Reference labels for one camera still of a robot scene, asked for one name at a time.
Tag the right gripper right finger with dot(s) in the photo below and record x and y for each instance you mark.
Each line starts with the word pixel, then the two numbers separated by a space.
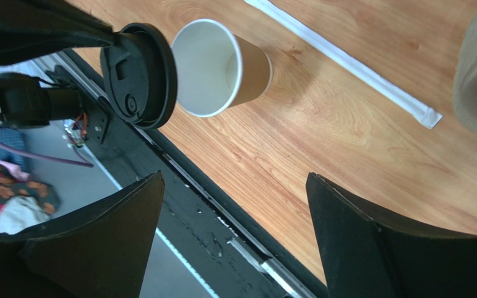
pixel 367 250

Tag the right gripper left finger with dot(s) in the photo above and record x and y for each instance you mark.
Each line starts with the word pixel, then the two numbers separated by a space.
pixel 99 250

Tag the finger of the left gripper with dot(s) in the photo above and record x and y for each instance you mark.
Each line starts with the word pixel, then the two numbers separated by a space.
pixel 31 29

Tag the black plastic cup lid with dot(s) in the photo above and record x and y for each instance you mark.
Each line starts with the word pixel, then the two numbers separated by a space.
pixel 140 76

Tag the brown paper coffee cup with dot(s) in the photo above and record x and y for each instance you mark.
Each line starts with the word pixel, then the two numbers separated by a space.
pixel 217 69

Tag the white wrapped straw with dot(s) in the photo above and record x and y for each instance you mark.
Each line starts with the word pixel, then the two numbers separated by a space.
pixel 424 114

